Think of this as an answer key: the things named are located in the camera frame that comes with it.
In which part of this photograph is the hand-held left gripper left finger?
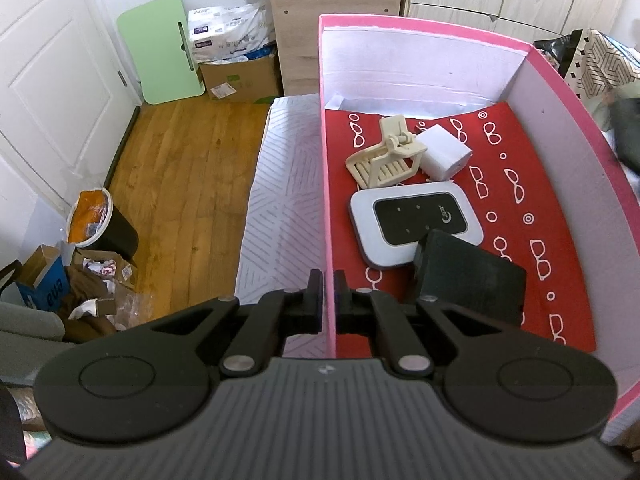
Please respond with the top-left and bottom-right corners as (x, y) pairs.
(145, 269), (325, 379)

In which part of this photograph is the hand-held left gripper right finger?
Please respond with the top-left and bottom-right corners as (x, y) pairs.
(334, 270), (507, 379)

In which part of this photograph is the grey portable router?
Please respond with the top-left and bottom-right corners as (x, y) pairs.
(350, 182), (484, 267)

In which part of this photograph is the black battery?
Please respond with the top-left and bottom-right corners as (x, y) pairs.
(412, 229), (527, 327)

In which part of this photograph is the cream hair claw clip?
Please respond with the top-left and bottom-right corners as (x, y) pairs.
(345, 115), (428, 190)

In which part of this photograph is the white charger plug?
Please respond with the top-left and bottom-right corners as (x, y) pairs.
(414, 124), (473, 182)

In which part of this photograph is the pink cardboard box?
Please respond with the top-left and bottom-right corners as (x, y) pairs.
(318, 14), (640, 441)

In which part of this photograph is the red glasses-print cloth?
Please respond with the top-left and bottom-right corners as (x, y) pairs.
(325, 101), (598, 356)

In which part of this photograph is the black trash bin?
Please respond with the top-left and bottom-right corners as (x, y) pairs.
(66, 187), (140, 263)

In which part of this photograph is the brown paper bag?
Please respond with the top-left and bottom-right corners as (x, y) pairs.
(65, 250), (138, 343)

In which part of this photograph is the brown cardboard box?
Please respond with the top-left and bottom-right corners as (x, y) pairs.
(199, 52), (281, 103)

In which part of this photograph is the blue cardboard box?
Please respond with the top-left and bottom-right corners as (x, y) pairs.
(15, 245), (68, 313)

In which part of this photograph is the grey chair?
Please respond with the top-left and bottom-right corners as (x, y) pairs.
(0, 300), (76, 376)

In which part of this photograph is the white tissue pack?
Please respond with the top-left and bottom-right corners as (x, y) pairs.
(187, 2), (276, 61)

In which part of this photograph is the light green board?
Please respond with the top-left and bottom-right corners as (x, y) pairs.
(116, 0), (206, 106)

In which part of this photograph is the wooden bookshelf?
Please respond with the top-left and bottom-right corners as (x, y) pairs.
(257, 0), (403, 96)

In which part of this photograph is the floral printed blanket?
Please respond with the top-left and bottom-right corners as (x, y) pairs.
(10, 385), (51, 461)

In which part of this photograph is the olive green quilt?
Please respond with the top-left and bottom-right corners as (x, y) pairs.
(597, 85), (640, 176)

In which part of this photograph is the white door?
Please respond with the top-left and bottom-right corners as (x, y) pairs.
(0, 0), (141, 201)

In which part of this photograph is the geometric print bag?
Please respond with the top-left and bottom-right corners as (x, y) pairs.
(560, 27), (640, 111)

